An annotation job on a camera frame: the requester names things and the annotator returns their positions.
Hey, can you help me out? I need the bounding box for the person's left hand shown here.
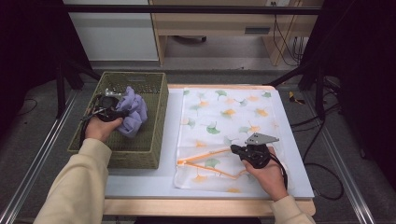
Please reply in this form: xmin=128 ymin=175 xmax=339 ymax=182
xmin=84 ymin=116 xmax=124 ymax=145

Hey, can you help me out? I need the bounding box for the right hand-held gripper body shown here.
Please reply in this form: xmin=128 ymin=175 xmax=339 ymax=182
xmin=239 ymin=133 xmax=280 ymax=170

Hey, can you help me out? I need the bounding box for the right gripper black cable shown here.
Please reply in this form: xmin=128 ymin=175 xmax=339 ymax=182
xmin=269 ymin=153 xmax=290 ymax=191

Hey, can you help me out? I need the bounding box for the green woven basket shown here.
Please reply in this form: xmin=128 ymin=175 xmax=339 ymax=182
xmin=67 ymin=71 xmax=170 ymax=170

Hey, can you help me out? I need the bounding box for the black horizontal bar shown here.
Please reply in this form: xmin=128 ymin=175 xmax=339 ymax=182
xmin=64 ymin=4 xmax=323 ymax=16

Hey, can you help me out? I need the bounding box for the person's right hand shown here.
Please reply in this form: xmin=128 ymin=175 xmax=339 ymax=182
xmin=242 ymin=146 xmax=290 ymax=202

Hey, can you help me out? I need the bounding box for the black hanging desk cable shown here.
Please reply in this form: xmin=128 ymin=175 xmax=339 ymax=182
xmin=273 ymin=2 xmax=301 ymax=67

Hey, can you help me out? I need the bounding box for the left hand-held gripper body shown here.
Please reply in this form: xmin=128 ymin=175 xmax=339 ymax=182
xmin=92 ymin=88 xmax=126 ymax=123

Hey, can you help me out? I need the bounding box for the long black floor cable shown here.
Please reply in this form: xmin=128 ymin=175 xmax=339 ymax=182
xmin=303 ymin=118 xmax=346 ymax=202

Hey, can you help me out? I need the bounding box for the aluminium rail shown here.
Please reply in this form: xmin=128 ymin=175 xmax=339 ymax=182
xmin=303 ymin=91 xmax=376 ymax=224
xmin=0 ymin=90 xmax=79 ymax=224

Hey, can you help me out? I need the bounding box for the thin black floor cable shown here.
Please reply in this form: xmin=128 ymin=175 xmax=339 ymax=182
xmin=18 ymin=98 xmax=38 ymax=117

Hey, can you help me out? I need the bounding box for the yellow and black tool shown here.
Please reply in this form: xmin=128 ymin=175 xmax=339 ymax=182
xmin=288 ymin=91 xmax=306 ymax=105

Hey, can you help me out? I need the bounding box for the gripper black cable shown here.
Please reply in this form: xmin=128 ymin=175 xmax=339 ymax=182
xmin=269 ymin=153 xmax=290 ymax=191
xmin=78 ymin=92 xmax=106 ymax=149

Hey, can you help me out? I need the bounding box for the purple garment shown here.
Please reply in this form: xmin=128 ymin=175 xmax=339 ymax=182
xmin=115 ymin=86 xmax=149 ymax=139

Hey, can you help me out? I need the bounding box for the black metal stand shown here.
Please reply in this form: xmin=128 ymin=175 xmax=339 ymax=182
xmin=55 ymin=59 xmax=102 ymax=119
xmin=267 ymin=59 xmax=327 ymax=121

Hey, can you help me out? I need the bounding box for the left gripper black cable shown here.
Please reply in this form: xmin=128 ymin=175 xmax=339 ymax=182
xmin=78 ymin=92 xmax=106 ymax=149

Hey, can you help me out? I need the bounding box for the wooden desk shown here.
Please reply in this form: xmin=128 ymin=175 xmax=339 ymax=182
xmin=148 ymin=0 xmax=325 ymax=67

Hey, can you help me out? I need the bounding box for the black curtain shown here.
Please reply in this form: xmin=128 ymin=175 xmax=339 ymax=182
xmin=300 ymin=0 xmax=396 ymax=188
xmin=0 ymin=0 xmax=94 ymax=141

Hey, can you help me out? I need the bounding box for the white cabinet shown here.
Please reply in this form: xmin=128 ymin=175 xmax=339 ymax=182
xmin=63 ymin=0 xmax=160 ymax=62

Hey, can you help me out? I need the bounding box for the leaf-print mesh laundry bag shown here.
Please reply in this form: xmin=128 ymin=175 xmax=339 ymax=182
xmin=173 ymin=88 xmax=290 ymax=194

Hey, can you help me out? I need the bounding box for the white board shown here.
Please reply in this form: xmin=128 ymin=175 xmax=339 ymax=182
xmin=104 ymin=88 xmax=316 ymax=200

